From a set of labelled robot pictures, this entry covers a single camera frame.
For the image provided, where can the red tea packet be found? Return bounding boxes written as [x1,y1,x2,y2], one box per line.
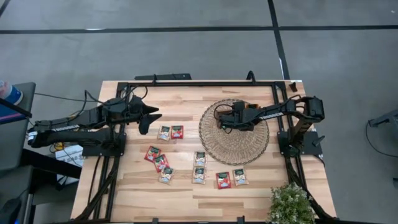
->
[154,154,170,173]
[144,145,162,163]
[215,172,232,190]
[170,125,184,140]

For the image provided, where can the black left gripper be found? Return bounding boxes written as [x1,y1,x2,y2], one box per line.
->
[122,94,163,136]

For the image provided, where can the grey metal stand foot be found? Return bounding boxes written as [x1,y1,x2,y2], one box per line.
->
[368,108,398,128]

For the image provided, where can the blue flat folder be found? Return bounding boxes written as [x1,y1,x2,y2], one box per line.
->
[0,104,27,124]

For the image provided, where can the black sleeved cable bundle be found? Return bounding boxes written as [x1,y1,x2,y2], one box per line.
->
[73,155,121,222]
[284,155,338,223]

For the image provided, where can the black flat bar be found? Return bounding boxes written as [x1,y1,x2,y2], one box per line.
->
[134,73,192,81]

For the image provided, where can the black floor beam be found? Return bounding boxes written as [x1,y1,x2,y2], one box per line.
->
[20,148,82,180]

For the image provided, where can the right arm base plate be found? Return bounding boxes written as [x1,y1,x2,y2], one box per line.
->
[277,130,326,156]

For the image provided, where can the round woven placemat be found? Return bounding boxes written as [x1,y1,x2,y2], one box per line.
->
[198,98,270,166]

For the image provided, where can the black metal table frame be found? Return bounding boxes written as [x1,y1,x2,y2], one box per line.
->
[73,81,338,224]

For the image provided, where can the black rod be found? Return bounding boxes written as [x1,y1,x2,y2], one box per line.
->
[0,96,34,118]

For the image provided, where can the white cardboard box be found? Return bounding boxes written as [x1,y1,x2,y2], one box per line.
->
[55,144,85,168]

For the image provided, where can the green white potted plant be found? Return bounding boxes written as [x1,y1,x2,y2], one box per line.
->
[269,183,317,224]

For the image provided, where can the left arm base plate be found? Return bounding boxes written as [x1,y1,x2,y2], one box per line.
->
[82,136,127,157]

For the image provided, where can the blue white bottle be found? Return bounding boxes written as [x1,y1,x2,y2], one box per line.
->
[0,80,24,105]

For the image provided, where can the grey side table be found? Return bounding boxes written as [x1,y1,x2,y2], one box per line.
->
[0,82,37,170]

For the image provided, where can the black computer mouse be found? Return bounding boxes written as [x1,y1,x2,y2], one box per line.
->
[0,197,21,224]

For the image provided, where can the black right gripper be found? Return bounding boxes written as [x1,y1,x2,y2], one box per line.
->
[214,100,261,131]

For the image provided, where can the black floor cable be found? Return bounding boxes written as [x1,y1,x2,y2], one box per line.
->
[34,92,99,103]
[365,120,398,158]

